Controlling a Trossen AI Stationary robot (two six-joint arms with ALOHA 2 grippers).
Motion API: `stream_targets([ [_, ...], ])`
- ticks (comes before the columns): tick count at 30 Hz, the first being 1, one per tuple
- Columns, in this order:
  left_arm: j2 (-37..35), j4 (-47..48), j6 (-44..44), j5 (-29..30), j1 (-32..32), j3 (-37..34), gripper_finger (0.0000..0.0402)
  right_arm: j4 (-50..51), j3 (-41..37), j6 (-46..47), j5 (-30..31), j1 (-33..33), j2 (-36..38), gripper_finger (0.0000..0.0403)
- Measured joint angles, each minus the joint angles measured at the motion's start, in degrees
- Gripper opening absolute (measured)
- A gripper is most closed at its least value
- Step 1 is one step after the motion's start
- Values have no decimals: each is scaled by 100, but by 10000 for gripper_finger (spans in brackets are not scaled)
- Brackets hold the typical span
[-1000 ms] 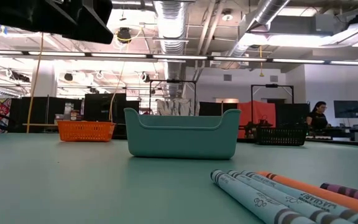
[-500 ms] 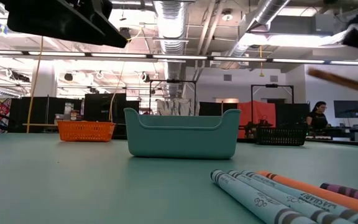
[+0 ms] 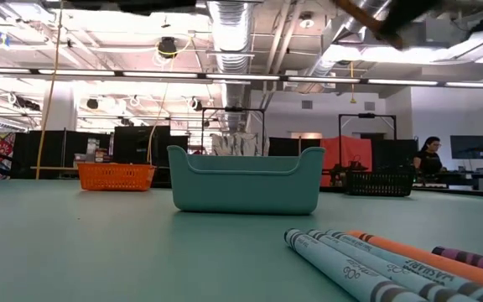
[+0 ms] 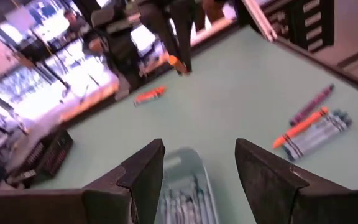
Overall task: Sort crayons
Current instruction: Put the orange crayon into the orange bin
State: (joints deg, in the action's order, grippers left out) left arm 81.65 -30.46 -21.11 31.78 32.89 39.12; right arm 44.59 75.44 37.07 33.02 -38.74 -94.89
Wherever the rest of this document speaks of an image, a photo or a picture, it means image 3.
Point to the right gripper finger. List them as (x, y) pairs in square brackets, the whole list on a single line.
[(405, 17)]

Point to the orange crayon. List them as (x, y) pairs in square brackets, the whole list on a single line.
[(365, 19), (433, 260)]

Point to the ceiling light strip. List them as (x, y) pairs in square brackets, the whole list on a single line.
[(141, 74), (329, 79)]

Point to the round ceiling fixture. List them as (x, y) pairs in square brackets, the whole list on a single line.
[(306, 22)]

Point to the black partition panel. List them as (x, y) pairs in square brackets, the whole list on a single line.
[(292, 147), (57, 151), (396, 153)]

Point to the red partition cloth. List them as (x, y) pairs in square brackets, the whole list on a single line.
[(346, 149)]

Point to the person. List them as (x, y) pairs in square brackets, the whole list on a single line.
[(428, 161)]

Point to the black plastic basket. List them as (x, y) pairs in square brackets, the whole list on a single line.
[(380, 183)]

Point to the office desk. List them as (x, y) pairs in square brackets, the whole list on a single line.
[(463, 178)]

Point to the white draped cloth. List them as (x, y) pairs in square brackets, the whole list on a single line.
[(237, 144)]

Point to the clear plastic centre tray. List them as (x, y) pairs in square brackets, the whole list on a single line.
[(245, 189)]

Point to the teal crayon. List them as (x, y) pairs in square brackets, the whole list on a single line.
[(425, 266), (391, 268), (341, 268)]

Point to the purple crayon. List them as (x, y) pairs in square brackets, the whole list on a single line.
[(476, 259)]

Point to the black ceiling speaker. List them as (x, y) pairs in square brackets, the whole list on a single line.
[(92, 103)]

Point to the orange plastic basket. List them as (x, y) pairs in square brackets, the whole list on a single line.
[(115, 176)]

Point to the stacked small boxes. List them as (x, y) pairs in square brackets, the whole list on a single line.
[(97, 153)]

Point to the green table mat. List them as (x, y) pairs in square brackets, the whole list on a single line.
[(99, 251)]

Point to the grey air duct box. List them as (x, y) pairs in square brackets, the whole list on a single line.
[(422, 35)]

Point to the silver ventilation duct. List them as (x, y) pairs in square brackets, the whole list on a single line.
[(342, 29), (233, 25)]

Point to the wall vent grille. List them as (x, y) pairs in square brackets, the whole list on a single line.
[(307, 104), (369, 106)]

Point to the black stand frame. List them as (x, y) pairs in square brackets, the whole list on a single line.
[(233, 109), (367, 115)]

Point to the wall monitor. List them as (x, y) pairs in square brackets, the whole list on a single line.
[(470, 147)]

